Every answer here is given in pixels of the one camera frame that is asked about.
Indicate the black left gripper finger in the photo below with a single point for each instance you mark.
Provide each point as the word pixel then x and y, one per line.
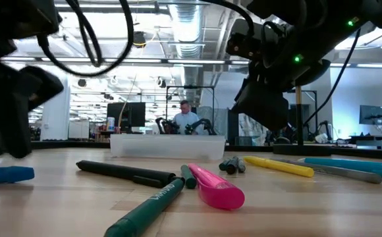
pixel 3 128

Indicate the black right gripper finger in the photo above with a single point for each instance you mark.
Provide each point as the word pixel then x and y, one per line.
pixel 263 108

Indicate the short blue cylinder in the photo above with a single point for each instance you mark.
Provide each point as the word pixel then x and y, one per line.
pixel 11 174

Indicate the grey pen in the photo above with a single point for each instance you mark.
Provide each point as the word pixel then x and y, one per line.
pixel 241 165
pixel 349 173

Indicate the yellow highlighter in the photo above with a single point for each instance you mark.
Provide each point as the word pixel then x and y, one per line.
pixel 283 167

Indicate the black marker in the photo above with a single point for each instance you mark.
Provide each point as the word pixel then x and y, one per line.
pixel 232 168

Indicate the dark teal pen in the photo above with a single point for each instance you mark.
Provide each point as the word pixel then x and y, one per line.
pixel 224 164

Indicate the fat pink highlighter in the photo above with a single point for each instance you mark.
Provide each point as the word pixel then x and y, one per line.
pixel 217 192

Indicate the dark green marker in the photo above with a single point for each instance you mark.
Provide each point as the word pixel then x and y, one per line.
pixel 189 179

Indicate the clear supply box grey lid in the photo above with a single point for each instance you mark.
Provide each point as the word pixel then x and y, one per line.
pixel 168 148

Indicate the blue marker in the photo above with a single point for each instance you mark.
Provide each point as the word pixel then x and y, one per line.
pixel 359 164

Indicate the black pen with clip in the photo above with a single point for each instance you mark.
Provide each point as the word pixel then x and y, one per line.
pixel 118 171

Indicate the green crayon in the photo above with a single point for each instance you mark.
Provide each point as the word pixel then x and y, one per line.
pixel 145 210

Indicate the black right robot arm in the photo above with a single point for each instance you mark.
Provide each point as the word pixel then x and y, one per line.
pixel 326 26

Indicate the background black robot arm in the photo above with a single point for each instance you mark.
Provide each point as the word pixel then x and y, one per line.
pixel 204 124
pixel 166 126

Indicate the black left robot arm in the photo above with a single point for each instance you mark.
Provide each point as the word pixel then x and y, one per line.
pixel 13 16

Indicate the patterned tarp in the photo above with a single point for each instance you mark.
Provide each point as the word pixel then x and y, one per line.
pixel 250 135

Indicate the white square pillar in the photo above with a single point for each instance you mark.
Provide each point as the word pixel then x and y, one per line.
pixel 56 121

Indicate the white cabinet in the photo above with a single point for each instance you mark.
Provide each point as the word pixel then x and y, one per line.
pixel 78 130

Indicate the person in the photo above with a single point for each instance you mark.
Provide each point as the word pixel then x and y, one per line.
pixel 187 120

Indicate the white and blue can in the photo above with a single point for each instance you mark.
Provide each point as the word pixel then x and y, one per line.
pixel 110 124

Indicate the black computer monitor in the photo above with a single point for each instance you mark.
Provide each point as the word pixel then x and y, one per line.
pixel 128 115

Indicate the black ceiling device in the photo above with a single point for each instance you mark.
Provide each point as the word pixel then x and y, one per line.
pixel 138 39

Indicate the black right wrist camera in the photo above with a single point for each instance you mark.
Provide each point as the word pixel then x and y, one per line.
pixel 243 39

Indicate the silver ventilation duct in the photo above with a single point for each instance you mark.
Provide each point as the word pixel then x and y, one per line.
pixel 189 26

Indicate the wall mounted screen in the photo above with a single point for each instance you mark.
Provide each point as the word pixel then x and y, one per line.
pixel 371 115

